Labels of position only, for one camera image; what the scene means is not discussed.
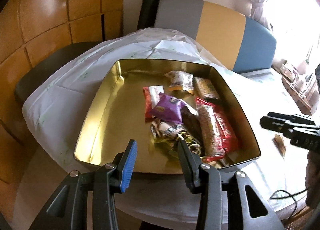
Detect white red snack packet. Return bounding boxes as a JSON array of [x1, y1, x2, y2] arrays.
[[143, 86, 164, 122]]

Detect tan cracker packet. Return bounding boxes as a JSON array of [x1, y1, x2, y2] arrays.
[[193, 77, 220, 101]]

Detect purple snack packet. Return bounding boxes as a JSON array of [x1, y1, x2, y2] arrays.
[[150, 93, 186, 124]]

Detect wooden cabinet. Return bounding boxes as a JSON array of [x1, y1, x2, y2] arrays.
[[1, 0, 123, 221]]

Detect gold-wrapped candies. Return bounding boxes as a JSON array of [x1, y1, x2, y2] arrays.
[[150, 119, 202, 158]]

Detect grey yellow blue chair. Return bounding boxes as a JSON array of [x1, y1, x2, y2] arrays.
[[155, 0, 277, 73]]

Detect large clear cracker packet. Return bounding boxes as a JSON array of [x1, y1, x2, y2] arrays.
[[273, 134, 286, 157]]

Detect grain bar red wrapper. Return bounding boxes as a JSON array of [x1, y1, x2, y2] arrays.
[[195, 97, 225, 162]]

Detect cluttered side shelf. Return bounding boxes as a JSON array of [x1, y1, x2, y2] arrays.
[[272, 60, 319, 115]]

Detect black rolled mat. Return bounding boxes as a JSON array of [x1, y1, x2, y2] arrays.
[[137, 0, 160, 30]]

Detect white tablecloth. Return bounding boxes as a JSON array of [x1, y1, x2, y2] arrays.
[[23, 28, 308, 219]]

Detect black cable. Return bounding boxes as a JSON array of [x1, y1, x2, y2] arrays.
[[269, 187, 309, 220]]

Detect gold metal tin box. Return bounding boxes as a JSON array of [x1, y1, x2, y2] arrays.
[[74, 59, 261, 175]]

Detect brown red-ended snack bar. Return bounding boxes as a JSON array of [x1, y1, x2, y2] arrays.
[[181, 106, 203, 146]]

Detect orange-edged clear snack packet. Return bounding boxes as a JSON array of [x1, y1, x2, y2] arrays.
[[164, 70, 194, 94]]

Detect black stool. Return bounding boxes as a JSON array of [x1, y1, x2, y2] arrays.
[[14, 42, 99, 104]]

